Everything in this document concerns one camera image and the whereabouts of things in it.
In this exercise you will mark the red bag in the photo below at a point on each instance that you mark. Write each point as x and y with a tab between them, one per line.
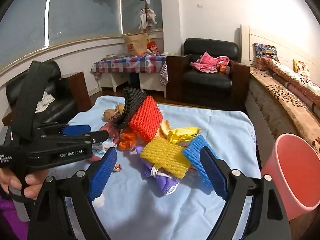
153	47

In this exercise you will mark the light blue cloth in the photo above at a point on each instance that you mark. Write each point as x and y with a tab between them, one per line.
155	217

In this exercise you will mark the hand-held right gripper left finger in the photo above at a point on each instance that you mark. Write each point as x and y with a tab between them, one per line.
102	172

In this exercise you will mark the orange box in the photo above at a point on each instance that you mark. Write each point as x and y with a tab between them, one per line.
225	69

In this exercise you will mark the black foam net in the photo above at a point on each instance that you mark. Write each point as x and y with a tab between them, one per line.
131	102

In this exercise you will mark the black armchair with white cloth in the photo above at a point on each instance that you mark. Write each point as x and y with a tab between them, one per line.
62	105

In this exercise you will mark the dotted quilt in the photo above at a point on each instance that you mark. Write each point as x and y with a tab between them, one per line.
295	82

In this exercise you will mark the small striped candy wrapper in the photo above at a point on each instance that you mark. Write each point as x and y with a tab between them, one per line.
117	168

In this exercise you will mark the striped hanging towel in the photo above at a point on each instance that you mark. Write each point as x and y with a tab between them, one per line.
164	75

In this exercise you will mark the orange plastic wrapper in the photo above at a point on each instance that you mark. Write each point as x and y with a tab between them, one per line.
127	138

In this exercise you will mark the hanging white rags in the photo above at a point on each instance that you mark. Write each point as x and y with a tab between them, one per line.
148	17

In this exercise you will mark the checked tablecloth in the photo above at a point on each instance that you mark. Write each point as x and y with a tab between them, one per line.
130	62

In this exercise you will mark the white cloth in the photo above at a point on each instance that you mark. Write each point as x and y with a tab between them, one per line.
45	101

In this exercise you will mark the blue foam net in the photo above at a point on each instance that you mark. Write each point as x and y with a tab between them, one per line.
193	152

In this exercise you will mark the person's left hand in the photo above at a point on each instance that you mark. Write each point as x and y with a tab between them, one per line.
15	182

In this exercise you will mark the brown paper bag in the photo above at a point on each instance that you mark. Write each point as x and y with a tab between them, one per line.
136	45

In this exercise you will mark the pink plastic bucket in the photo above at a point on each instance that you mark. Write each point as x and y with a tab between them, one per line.
287	167

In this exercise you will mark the yellow foam net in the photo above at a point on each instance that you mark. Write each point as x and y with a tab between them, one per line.
162	155

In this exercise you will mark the colourful cartoon pillow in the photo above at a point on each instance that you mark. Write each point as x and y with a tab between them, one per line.
266	55

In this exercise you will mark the printed wrapper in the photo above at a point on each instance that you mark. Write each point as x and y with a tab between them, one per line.
103	148

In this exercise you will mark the red foam net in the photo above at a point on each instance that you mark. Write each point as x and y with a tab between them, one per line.
147	120

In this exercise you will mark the walnut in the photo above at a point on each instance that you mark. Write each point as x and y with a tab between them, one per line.
120	108
110	115

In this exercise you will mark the white side table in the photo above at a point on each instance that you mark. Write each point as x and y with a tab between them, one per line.
150	80

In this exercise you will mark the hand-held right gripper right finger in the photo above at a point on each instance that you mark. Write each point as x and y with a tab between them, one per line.
215	175

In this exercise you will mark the bed with brown floral blanket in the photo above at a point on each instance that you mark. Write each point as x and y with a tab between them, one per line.
275	97

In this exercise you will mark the pink garment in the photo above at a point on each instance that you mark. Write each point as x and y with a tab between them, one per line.
208	63

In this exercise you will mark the yellow plastic wrapper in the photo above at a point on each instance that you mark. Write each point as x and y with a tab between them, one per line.
182	132

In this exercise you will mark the orange peel piece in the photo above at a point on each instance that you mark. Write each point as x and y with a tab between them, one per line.
165	128

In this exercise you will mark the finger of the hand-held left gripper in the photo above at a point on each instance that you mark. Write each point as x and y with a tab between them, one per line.
97	136
75	130

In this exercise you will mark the yellow floral pillow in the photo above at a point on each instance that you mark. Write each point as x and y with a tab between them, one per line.
301	68

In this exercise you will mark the black leather armchair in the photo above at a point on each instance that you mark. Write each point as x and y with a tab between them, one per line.
205	77

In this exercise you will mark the curved window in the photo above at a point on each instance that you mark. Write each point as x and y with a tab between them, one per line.
75	10

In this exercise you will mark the white bowl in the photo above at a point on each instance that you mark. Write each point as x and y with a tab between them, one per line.
109	56

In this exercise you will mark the cream headboard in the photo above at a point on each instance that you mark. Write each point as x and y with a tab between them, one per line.
270	40

